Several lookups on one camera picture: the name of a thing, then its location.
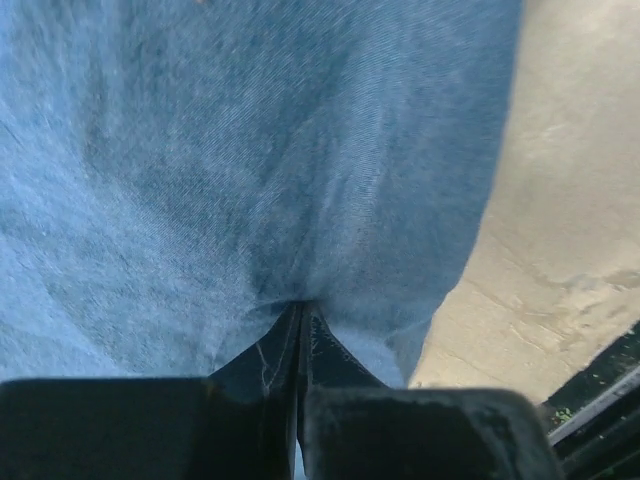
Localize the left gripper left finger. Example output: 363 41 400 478
1 305 300 479

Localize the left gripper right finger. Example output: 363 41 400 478
298 304 564 480

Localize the blue pillowcase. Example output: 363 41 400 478
1 1 523 385

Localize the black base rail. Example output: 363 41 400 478
541 324 639 480

